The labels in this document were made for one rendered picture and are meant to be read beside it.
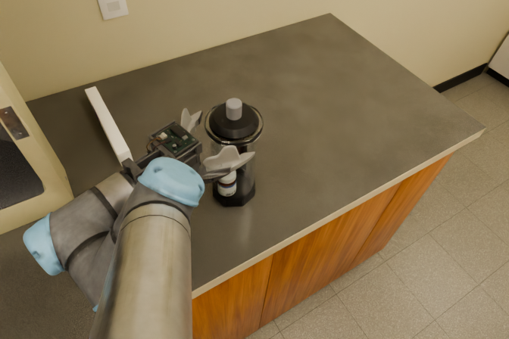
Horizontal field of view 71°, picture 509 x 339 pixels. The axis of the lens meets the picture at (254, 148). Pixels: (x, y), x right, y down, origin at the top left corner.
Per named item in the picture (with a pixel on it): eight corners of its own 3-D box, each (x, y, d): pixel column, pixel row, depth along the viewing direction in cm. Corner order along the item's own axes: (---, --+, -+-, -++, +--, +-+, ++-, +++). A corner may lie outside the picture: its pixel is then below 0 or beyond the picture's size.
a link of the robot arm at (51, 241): (62, 290, 49) (32, 247, 53) (131, 238, 55) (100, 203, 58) (41, 270, 43) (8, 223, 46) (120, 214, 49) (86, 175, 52)
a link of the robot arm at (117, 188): (129, 234, 55) (100, 202, 58) (153, 216, 57) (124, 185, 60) (116, 209, 49) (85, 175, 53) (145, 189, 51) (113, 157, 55)
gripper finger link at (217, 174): (232, 175, 60) (178, 182, 58) (232, 180, 61) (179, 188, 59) (227, 153, 63) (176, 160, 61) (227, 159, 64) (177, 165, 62)
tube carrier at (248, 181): (233, 160, 87) (233, 92, 71) (266, 185, 82) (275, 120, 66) (200, 186, 82) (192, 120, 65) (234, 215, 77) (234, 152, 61)
